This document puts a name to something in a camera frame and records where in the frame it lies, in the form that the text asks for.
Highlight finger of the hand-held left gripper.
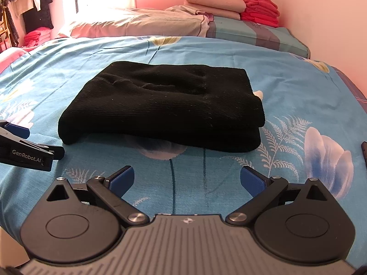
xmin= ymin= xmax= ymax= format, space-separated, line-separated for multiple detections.
xmin=18 ymin=139 xmax=65 ymax=161
xmin=0 ymin=120 xmax=31 ymax=140

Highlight folded red blanket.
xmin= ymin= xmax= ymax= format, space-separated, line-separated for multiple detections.
xmin=240 ymin=0 xmax=280 ymax=28

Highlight folded beige blanket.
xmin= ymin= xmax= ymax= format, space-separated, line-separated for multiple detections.
xmin=183 ymin=0 xmax=247 ymax=21

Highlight purple striped mattress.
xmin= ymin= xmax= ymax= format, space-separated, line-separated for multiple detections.
xmin=330 ymin=66 xmax=367 ymax=104

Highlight dark object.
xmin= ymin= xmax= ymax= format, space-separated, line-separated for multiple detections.
xmin=361 ymin=141 xmax=367 ymax=176

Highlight blue striped pillow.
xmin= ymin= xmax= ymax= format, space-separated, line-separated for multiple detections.
xmin=206 ymin=16 xmax=311 ymax=59

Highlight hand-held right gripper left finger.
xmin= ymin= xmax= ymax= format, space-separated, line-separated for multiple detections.
xmin=47 ymin=165 xmax=149 ymax=227

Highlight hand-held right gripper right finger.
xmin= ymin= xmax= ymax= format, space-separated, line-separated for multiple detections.
xmin=225 ymin=166 xmax=331 ymax=227

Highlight pink cloth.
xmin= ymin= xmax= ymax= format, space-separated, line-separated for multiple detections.
xmin=0 ymin=47 xmax=33 ymax=73

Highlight pile of pink clothes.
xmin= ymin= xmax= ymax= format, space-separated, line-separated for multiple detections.
xmin=23 ymin=26 xmax=53 ymax=48

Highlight hanging clothes rack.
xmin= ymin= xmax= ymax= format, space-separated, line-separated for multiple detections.
xmin=0 ymin=0 xmax=56 ymax=47

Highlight black pants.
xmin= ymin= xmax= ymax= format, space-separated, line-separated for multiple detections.
xmin=57 ymin=61 xmax=266 ymax=153

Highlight blue floral bedsheet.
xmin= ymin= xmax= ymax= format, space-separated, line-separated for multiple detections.
xmin=0 ymin=36 xmax=367 ymax=264

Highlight beige pillow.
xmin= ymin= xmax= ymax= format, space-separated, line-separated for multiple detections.
xmin=56 ymin=5 xmax=212 ymax=39

